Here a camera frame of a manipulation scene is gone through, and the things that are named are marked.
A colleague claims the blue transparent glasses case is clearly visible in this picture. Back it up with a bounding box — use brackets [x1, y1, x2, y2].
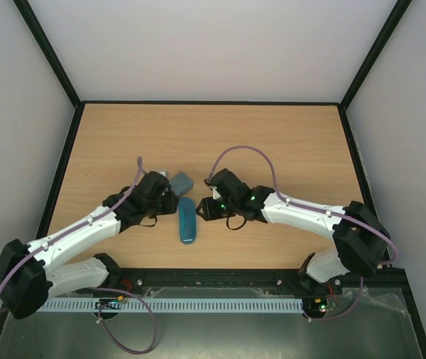
[178, 197, 197, 245]

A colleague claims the green glasses case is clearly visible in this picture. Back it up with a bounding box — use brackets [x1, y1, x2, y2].
[170, 172, 194, 197]

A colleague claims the black metal frame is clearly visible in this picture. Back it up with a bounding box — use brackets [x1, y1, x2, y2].
[14, 1, 426, 358]

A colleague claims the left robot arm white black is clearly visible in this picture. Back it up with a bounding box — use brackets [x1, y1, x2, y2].
[0, 171, 179, 319]

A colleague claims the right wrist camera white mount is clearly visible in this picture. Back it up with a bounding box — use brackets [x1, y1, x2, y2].
[204, 179, 221, 200]

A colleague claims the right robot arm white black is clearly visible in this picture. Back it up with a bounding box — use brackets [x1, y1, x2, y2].
[196, 168, 390, 293]

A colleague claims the light blue slotted cable duct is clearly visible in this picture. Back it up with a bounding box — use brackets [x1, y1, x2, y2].
[38, 298, 303, 314]

